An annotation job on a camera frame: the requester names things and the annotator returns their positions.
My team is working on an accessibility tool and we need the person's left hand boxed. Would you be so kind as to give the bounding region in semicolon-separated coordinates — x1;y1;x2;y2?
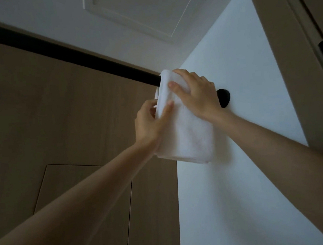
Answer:
132;98;178;156

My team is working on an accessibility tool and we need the person's left forearm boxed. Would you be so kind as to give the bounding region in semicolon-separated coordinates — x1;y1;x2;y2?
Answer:
0;141;164;245

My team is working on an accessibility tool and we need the white towel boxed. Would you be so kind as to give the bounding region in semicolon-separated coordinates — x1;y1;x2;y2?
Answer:
150;66;217;167

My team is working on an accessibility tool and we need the wooden back panel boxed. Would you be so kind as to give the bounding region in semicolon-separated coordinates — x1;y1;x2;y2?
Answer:
0;3;183;245

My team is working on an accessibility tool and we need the white ceiling access hatch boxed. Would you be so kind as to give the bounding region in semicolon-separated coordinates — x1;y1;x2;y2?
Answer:
82;0;203;49

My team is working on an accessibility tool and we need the black towel rail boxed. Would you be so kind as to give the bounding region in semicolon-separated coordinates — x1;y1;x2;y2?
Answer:
0;2;231;125

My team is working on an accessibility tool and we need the person's right hand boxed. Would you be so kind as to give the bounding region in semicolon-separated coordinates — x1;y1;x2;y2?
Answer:
167;65;228;125

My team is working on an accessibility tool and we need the person's right forearm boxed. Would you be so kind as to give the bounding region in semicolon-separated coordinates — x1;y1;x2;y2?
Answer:
209;103;323;233

